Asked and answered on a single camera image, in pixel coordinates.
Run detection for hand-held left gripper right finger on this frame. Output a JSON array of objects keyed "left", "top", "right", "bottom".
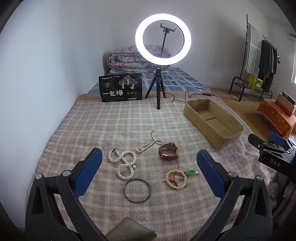
[{"left": 194, "top": 149, "right": 273, "bottom": 241}]

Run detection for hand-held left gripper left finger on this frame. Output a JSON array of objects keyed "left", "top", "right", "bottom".
[{"left": 25, "top": 147, "right": 109, "bottom": 241}]

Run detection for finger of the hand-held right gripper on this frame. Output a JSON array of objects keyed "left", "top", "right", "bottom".
[
  {"left": 268, "top": 132, "right": 285, "bottom": 146},
  {"left": 248, "top": 134, "right": 270, "bottom": 151}
]

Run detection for long pearl necklace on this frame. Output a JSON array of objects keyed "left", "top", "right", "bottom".
[{"left": 108, "top": 148, "right": 137, "bottom": 180}]

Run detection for cream bead bracelet green pendant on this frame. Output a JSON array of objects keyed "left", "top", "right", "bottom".
[{"left": 165, "top": 164, "right": 200, "bottom": 191}]

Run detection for cardboard box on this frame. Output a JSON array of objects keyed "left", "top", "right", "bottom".
[{"left": 183, "top": 99, "right": 244, "bottom": 151}]

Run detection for brown leather watch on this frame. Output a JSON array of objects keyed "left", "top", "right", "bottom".
[{"left": 158, "top": 142, "right": 179, "bottom": 161}]

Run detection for dark thin bangle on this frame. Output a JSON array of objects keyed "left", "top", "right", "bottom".
[{"left": 123, "top": 178, "right": 151, "bottom": 203}]

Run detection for short pearl necklace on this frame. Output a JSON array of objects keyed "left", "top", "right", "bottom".
[{"left": 136, "top": 130, "right": 162, "bottom": 153}]

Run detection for orange patterned cloth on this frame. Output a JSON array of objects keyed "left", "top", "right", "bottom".
[{"left": 255, "top": 99, "right": 296, "bottom": 137}]

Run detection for brown box dark lid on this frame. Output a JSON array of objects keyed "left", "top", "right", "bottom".
[{"left": 275, "top": 91, "right": 296, "bottom": 117}]

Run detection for yellow box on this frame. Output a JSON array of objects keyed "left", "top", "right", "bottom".
[{"left": 248, "top": 75, "right": 263, "bottom": 91}]

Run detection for pink plaid blanket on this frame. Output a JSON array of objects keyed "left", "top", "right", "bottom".
[{"left": 30, "top": 93, "right": 278, "bottom": 241}]

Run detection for black clothes rack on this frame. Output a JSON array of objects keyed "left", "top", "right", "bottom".
[{"left": 229, "top": 14, "right": 278, "bottom": 102}]

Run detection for dark hanging clothes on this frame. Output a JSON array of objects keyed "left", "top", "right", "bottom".
[{"left": 258, "top": 40, "right": 278, "bottom": 93}]

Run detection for black snack bag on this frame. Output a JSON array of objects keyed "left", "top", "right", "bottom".
[{"left": 98, "top": 72, "right": 142, "bottom": 102}]

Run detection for striped towel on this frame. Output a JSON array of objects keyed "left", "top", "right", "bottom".
[{"left": 245, "top": 24, "right": 263, "bottom": 75}]

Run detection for black tripod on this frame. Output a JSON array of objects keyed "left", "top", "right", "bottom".
[{"left": 144, "top": 67, "right": 167, "bottom": 110}]

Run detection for blue patterned bed sheet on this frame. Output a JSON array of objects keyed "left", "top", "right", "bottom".
[{"left": 88, "top": 67, "right": 212, "bottom": 94}]

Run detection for folded floral quilt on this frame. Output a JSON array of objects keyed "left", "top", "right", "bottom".
[{"left": 107, "top": 46, "right": 171, "bottom": 75}]

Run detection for floral pillow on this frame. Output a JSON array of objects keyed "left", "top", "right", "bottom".
[{"left": 143, "top": 44, "right": 172, "bottom": 58}]

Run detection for black phone holder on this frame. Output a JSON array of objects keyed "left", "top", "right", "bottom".
[{"left": 159, "top": 23, "right": 176, "bottom": 56}]

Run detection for black power cable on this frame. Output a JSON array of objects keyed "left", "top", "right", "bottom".
[{"left": 171, "top": 91, "right": 218, "bottom": 103}]

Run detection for white ring light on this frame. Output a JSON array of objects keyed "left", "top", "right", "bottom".
[{"left": 135, "top": 13, "right": 192, "bottom": 63}]

